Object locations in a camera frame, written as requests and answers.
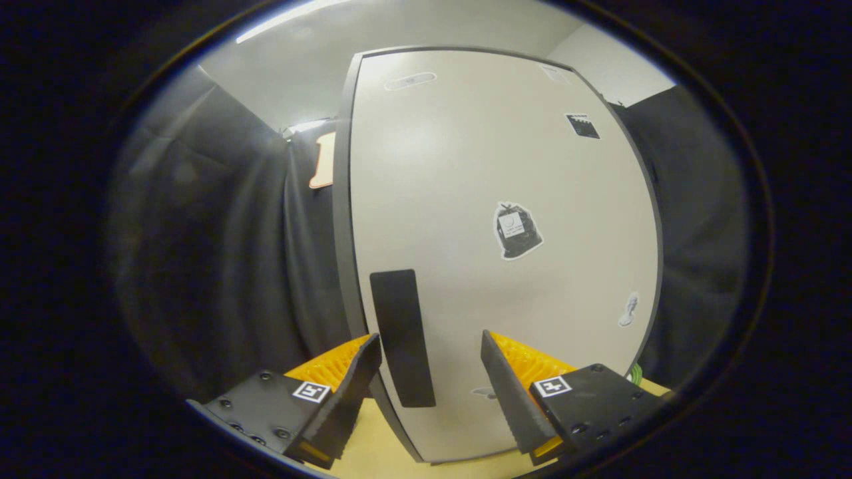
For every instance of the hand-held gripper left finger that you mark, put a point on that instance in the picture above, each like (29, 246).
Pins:
(346, 399)

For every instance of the green and white object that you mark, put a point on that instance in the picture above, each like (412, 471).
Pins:
(637, 374)

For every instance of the black backdrop cloth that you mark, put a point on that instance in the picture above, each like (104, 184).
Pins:
(219, 253)
(699, 233)

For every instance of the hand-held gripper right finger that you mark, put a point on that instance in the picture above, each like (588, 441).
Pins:
(512, 399)

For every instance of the grey shoe cabinet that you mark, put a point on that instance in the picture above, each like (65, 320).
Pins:
(341, 233)

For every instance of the white shoe cabinet door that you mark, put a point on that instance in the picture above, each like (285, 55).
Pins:
(466, 166)

